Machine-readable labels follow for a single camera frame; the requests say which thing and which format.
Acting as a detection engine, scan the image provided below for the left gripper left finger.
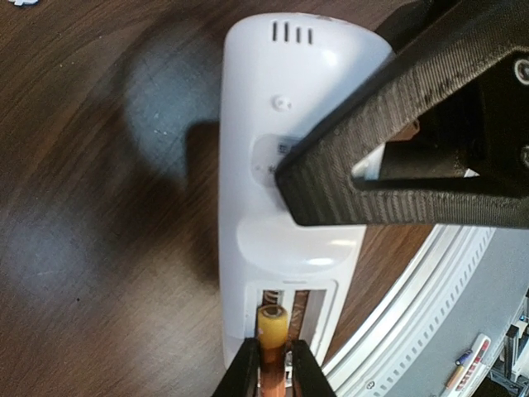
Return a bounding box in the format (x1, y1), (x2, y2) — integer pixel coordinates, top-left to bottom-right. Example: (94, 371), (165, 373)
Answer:
(212, 337), (260, 397)

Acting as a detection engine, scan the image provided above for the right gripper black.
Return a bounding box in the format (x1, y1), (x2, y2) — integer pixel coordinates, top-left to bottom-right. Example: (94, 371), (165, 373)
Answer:
(283, 1), (528, 227)

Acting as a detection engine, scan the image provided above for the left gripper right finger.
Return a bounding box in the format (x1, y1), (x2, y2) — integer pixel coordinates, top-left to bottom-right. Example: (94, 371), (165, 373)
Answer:
(288, 340), (336, 397)

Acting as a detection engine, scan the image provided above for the orange AA battery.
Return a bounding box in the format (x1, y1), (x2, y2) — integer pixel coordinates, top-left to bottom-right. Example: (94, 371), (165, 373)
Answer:
(257, 304), (288, 396)

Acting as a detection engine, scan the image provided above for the white remote control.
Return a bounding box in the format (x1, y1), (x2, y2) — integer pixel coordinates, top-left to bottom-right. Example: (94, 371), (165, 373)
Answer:
(218, 12), (394, 362)

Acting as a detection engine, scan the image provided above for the white battery cover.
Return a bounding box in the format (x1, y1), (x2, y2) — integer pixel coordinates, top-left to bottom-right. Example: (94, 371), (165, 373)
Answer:
(9, 0), (39, 7)

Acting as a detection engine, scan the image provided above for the curved aluminium front rail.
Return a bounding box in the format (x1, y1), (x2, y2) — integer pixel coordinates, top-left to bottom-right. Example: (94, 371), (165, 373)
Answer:
(323, 225), (496, 396)

